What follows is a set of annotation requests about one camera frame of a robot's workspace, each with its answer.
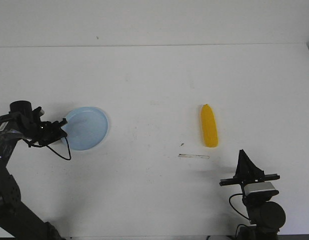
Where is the light blue round plate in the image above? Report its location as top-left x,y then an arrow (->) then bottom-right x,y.
61,106 -> 110,151

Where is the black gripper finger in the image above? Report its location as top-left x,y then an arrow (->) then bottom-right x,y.
233,149 -> 265,179
54,118 -> 68,142

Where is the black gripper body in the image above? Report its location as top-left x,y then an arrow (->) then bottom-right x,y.
24,106 -> 60,148
219,173 -> 280,187

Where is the yellow corn cob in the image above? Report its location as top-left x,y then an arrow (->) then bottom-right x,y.
200,104 -> 219,148

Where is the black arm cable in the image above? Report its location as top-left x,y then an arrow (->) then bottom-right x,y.
44,136 -> 72,161
228,193 -> 252,222

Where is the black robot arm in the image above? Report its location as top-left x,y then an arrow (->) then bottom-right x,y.
0,100 -> 68,240
219,149 -> 286,240

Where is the clear tape strip on table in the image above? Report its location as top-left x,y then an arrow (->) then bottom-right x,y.
178,153 -> 210,160

